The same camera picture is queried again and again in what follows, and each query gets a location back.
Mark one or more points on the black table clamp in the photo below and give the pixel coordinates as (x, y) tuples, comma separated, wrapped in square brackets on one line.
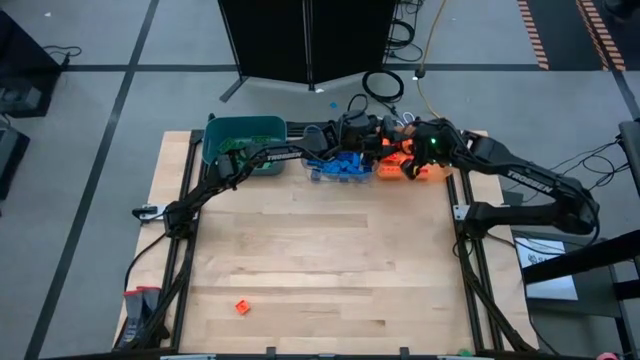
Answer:
[(404, 353), (270, 353)]

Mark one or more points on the orange plastic bin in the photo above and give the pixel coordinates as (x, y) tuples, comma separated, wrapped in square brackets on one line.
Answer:
[(440, 172)]

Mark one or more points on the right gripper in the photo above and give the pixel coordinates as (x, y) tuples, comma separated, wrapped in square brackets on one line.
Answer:
[(432, 142)]

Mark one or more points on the black folding screen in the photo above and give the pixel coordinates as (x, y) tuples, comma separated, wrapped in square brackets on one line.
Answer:
[(270, 40)]

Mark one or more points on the small green object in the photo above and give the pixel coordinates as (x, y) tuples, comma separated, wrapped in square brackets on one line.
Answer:
[(465, 353)]

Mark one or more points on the black stand frame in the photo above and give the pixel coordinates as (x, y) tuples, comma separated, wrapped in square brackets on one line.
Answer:
[(575, 259)]

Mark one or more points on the small pink object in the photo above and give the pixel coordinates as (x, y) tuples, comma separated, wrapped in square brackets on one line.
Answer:
[(608, 356)]

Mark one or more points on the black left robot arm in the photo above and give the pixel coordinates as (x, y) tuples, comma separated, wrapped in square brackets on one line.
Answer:
[(200, 195)]

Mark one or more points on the orange 2x2 toy brick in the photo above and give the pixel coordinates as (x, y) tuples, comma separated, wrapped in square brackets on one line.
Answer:
[(242, 306)]

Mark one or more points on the clear plastic bin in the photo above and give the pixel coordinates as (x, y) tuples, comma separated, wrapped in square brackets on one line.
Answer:
[(312, 131)]

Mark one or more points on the teal plastic bin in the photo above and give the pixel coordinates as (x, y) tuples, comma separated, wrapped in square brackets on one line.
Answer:
[(245, 127)]

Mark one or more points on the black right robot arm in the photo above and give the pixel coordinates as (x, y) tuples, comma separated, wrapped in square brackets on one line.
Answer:
[(530, 180)]

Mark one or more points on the black upright panel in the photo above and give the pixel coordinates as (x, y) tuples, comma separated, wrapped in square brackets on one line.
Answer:
[(631, 150)]

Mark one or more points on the black cabinet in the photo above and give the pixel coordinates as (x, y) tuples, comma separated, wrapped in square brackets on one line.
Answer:
[(25, 60)]

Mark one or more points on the black equipment case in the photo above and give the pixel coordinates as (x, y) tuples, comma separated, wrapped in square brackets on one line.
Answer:
[(12, 160)]

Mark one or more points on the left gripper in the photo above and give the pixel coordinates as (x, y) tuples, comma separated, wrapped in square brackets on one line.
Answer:
[(357, 132)]

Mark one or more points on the black tool with red top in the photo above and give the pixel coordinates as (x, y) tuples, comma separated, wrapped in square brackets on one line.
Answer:
[(152, 305), (132, 310)]

